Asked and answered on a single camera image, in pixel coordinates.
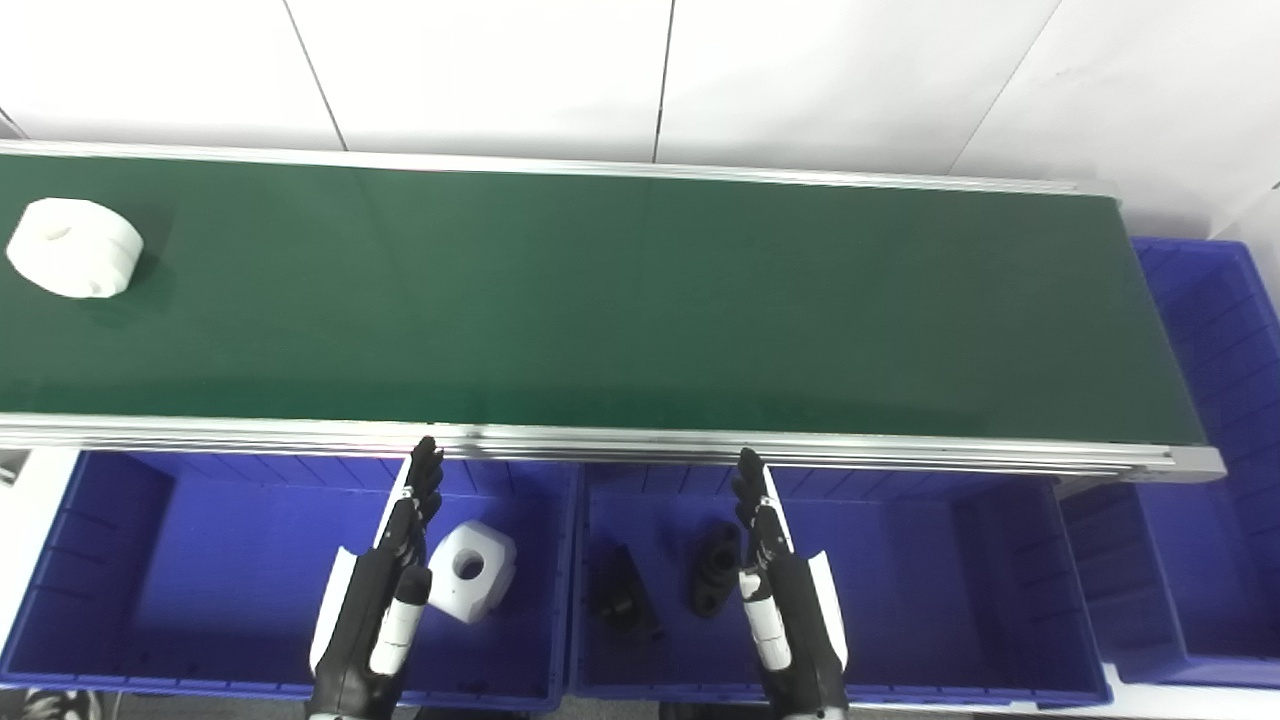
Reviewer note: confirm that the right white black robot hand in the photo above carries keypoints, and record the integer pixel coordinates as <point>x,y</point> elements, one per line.
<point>800,640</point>

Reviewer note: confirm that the green conveyor belt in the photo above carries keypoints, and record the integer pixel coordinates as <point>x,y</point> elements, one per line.
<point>600,440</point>
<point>600,300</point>

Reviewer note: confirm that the black flange part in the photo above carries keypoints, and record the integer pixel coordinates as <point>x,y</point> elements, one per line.
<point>712,570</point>

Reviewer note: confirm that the black elongated bracket part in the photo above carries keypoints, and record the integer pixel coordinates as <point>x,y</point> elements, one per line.
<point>622,592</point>

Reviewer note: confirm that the white cube part with hole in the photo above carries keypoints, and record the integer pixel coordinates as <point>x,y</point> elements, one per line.
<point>475,575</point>

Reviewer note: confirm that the blue bin with white parts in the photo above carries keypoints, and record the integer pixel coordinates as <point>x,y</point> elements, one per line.
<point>200,580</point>

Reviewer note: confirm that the blue bin with black parts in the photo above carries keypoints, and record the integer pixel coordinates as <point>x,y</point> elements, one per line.
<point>920,600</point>

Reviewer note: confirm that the empty blue plastic bin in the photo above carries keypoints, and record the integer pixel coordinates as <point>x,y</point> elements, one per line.
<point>1210,420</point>

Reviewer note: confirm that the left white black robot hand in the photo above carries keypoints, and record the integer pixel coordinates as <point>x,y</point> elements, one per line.
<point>360,620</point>

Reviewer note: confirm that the patterned sneaker shoe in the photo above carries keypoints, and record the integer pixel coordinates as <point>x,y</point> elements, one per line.
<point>60,706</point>

